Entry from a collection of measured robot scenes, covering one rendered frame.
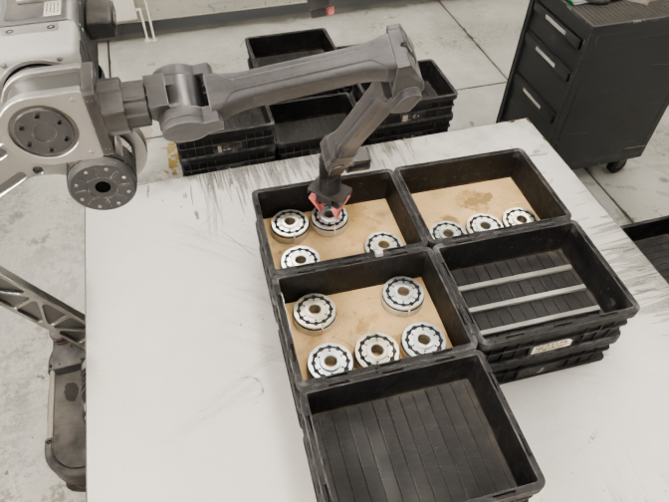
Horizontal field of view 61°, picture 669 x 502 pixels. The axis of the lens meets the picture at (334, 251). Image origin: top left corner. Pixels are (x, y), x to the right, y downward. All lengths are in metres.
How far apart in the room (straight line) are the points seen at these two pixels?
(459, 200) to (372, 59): 0.83
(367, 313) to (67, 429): 1.09
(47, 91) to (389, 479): 0.91
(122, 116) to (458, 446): 0.89
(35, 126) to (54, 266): 1.90
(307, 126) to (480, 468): 1.83
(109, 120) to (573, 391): 1.21
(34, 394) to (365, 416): 1.51
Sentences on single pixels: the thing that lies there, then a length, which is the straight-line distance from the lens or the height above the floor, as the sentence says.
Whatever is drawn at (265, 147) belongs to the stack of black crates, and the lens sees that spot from 2.40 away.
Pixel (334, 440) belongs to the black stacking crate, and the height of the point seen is 0.83.
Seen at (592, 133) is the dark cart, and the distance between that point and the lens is 2.99.
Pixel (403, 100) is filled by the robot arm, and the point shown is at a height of 1.41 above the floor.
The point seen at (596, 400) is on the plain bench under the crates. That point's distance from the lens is 1.57.
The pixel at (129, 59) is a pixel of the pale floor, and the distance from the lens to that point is 4.09.
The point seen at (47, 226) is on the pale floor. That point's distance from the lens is 3.01.
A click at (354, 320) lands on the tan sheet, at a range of 1.38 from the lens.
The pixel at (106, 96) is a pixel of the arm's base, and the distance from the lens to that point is 0.93.
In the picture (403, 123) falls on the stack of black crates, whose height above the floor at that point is 0.49.
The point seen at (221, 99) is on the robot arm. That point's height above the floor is 1.45.
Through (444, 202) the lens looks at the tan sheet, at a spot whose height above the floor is 0.83.
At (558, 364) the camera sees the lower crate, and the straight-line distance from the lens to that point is 1.53.
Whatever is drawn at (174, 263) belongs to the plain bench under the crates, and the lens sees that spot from 1.71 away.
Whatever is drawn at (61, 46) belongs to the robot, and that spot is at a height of 1.53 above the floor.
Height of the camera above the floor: 1.97
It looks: 49 degrees down
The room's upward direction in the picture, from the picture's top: 2 degrees clockwise
